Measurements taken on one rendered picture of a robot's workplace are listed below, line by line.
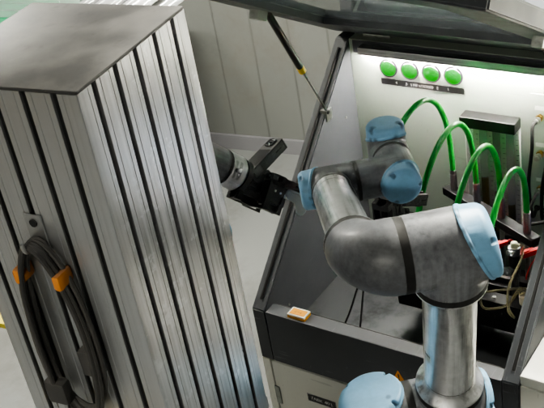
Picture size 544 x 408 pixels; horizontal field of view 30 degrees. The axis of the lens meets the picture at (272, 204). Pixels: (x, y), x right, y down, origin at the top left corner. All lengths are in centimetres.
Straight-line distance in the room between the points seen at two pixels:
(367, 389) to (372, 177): 38
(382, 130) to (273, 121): 321
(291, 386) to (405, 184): 97
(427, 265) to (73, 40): 57
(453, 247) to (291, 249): 115
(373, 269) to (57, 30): 54
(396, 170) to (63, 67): 77
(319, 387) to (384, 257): 118
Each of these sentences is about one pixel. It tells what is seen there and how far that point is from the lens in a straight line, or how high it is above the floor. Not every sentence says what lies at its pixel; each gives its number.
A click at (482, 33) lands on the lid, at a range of 228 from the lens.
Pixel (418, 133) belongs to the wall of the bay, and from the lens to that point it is 265.
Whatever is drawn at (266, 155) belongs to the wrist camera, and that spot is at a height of 146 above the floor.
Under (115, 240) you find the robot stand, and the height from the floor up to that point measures 183.
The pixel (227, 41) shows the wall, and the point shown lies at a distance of 498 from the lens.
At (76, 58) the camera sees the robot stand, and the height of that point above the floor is 203.
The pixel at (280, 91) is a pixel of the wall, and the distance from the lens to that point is 497.
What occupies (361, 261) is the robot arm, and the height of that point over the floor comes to 164.
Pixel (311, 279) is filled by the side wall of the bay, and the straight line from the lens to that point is 266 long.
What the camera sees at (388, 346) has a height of 95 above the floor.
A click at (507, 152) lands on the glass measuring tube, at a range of 253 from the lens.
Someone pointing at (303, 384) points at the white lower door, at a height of 74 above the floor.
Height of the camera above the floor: 247
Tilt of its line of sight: 32 degrees down
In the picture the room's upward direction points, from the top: 10 degrees counter-clockwise
